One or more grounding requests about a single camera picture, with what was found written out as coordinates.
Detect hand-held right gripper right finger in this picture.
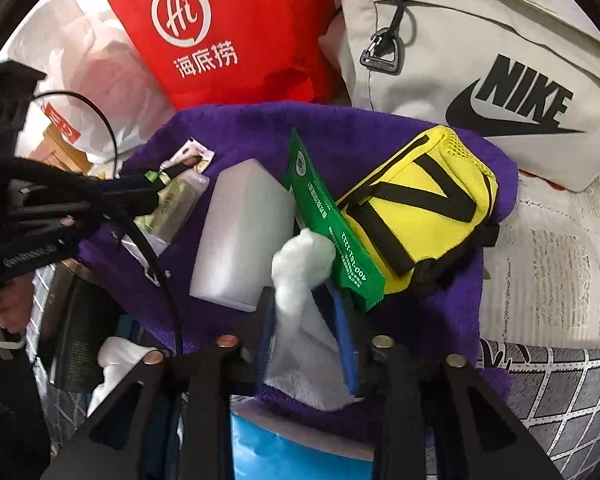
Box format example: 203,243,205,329
330,290,563,480

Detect black booklet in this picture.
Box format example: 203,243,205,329
37,260,131,393

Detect grey backpack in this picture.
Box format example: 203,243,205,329
320,0,600,193

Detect red paper bag white logo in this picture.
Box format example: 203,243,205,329
101,0,338,111

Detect purple towel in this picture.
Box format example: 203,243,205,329
77,101,520,441

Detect grey grid pattern blanket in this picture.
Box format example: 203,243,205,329
480,340,600,480

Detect fruit print sachet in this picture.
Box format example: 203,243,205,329
172,139,216,171

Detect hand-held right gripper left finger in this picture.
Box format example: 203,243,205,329
40,287,281,480

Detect yellow cardboard box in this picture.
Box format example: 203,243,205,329
30,122,93,173

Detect green packet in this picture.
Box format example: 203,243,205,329
282,129,386,313

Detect newspaper print cloth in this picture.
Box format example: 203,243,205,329
480,170,600,348

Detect person's left hand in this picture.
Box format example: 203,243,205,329
0,275,36,361

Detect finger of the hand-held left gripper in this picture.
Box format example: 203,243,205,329
92,192,162,217
92,156,203,193

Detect blue box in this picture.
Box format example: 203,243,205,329
230,410,376,480

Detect small clear sachet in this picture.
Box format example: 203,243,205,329
132,167,211,246

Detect white plastic bag red print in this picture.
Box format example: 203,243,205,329
0,0,181,166

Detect yellow pouch black straps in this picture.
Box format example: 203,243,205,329
336,125,501,297

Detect thin black cable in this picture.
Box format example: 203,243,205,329
30,91,118,181

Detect white foam block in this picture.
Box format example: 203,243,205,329
189,157,297,312

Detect thick black cable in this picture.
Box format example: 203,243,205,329
0,152,186,358

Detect clear plastic packet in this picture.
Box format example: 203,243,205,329
112,230,173,288

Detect white cloth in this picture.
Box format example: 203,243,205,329
87,337,161,416
265,227,366,411

